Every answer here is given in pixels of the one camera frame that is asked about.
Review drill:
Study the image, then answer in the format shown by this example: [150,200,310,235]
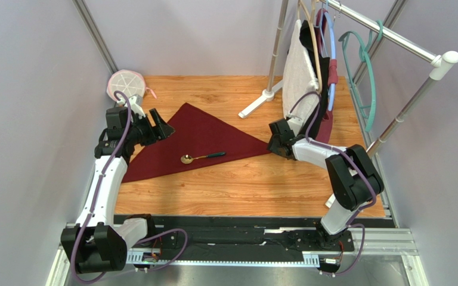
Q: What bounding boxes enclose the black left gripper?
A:
[126,108,174,147]

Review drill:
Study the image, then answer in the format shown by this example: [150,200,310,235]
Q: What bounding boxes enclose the dark red cloth napkin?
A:
[122,103,269,183]

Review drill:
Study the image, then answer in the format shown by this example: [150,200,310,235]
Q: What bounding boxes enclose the gold spoon green handle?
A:
[180,152,226,164]

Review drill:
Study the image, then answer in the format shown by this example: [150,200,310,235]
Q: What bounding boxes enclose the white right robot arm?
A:
[267,119,384,235]

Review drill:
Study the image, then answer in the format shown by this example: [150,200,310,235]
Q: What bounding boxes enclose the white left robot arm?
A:
[60,107,175,274]

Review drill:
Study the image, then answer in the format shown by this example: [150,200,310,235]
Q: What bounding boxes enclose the dark red hanging garment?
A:
[315,9,333,143]

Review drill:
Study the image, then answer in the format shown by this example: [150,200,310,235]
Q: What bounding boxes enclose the round pink mesh laundry bag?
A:
[106,70,157,102]

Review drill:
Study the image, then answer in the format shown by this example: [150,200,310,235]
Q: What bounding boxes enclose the blue plastic hanger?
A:
[319,1,338,111]

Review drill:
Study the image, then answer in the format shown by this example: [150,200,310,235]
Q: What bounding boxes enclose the white hanging towel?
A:
[282,20,319,123]

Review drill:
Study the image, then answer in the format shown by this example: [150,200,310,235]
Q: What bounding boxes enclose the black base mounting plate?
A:
[113,214,396,263]

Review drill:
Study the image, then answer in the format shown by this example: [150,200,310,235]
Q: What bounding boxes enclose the wooden hanger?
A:
[297,0,323,94]

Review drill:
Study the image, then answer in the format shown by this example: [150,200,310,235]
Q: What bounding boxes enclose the teal plastic hanger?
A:
[338,20,385,133]

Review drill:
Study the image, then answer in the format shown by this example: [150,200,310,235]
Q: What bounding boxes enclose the silver clothes rack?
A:
[238,0,458,209]

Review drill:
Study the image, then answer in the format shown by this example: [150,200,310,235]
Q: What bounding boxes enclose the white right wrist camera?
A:
[286,114,304,136]

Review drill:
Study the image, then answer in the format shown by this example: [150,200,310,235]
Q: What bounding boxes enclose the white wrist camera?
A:
[286,114,304,136]
[129,94,146,118]

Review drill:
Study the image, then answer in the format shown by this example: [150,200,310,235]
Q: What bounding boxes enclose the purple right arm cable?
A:
[287,91,379,277]

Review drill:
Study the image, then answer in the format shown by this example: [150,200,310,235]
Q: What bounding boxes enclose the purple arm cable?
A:
[70,90,189,285]
[287,91,379,277]

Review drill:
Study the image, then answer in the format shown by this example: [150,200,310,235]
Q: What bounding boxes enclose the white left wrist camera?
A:
[129,94,146,118]

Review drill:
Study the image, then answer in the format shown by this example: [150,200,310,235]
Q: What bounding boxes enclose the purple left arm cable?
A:
[70,90,189,285]

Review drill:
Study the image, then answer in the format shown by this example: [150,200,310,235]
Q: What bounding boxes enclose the aluminium frame rail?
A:
[47,216,428,285]

